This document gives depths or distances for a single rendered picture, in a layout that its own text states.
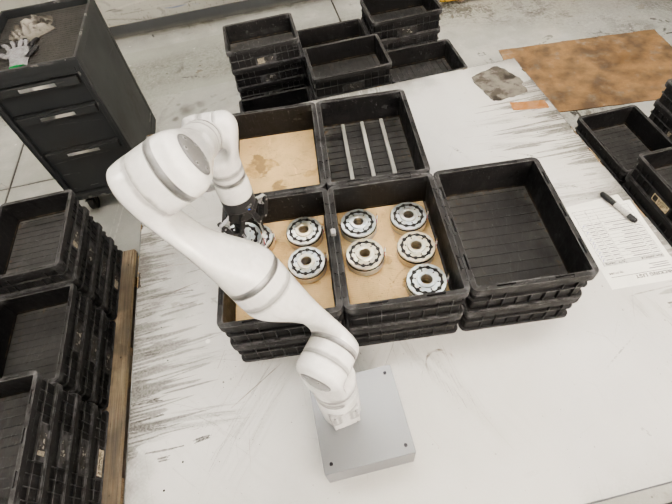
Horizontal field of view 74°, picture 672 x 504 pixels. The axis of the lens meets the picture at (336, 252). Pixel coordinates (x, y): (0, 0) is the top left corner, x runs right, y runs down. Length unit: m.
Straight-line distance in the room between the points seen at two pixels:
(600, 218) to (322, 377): 1.11
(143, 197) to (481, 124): 1.46
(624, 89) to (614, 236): 1.99
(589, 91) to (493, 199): 2.07
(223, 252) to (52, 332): 1.47
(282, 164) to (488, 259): 0.72
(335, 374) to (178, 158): 0.43
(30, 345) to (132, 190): 1.54
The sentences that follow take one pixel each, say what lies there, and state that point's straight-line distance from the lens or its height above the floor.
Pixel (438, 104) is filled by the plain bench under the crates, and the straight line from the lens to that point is 1.92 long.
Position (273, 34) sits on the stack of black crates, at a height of 0.49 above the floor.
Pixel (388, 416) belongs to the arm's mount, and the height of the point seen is 0.81.
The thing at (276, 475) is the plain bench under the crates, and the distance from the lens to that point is 1.18.
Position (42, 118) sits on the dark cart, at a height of 0.66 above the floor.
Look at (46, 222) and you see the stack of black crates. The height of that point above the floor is 0.49.
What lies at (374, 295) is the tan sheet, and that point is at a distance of 1.16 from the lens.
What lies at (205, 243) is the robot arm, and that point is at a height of 1.38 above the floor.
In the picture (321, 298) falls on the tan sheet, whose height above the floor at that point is 0.83.
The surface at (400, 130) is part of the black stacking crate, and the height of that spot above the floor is 0.83.
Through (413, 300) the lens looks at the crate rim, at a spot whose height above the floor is 0.93.
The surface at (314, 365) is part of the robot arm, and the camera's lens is 0.76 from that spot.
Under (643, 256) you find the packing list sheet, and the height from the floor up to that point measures 0.70.
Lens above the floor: 1.84
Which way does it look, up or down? 54 degrees down
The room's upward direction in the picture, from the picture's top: 9 degrees counter-clockwise
